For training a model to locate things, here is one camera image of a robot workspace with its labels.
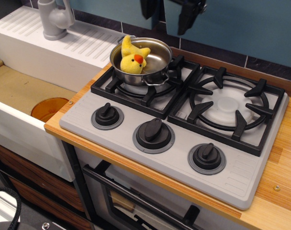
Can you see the grey toy faucet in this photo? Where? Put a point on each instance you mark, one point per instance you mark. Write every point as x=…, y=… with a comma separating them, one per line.
x=55, y=21

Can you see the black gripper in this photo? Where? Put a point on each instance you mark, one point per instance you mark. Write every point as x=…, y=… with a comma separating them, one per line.
x=189, y=11

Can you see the white right burner cap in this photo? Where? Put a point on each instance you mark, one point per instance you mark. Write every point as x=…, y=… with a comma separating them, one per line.
x=226, y=102

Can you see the grey toy stovetop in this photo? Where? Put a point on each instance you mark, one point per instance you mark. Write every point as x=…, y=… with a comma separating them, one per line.
x=236, y=184

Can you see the black oven door handle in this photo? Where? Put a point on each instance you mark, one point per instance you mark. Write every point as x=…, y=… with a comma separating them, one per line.
x=99, y=175

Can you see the wooden drawer fronts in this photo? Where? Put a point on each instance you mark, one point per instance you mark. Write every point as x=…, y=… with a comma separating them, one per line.
x=43, y=190

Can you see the stainless steel pot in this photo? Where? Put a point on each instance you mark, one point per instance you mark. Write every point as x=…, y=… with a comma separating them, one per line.
x=155, y=73

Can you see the black middle stove knob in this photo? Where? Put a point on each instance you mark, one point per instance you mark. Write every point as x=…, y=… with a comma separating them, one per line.
x=153, y=137

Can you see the yellow stuffed duck toy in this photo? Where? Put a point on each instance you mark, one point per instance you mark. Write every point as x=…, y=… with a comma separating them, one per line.
x=133, y=58

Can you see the black left stove knob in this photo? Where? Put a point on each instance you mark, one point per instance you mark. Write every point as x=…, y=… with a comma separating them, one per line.
x=107, y=117

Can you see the orange plastic sink drain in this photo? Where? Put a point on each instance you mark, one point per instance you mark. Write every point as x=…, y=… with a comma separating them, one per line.
x=46, y=109

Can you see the black right burner grate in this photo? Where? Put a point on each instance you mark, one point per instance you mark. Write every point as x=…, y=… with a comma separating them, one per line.
x=239, y=112

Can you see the black stove knob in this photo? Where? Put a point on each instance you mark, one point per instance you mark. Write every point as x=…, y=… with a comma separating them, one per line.
x=107, y=117
x=153, y=137
x=207, y=159

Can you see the grey oven door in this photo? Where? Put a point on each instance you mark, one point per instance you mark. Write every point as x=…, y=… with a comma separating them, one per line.
x=131, y=203

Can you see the black right stove knob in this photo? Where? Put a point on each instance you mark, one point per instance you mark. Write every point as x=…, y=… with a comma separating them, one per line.
x=207, y=159

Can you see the white toy sink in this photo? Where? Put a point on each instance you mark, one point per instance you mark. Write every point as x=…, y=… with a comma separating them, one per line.
x=33, y=69

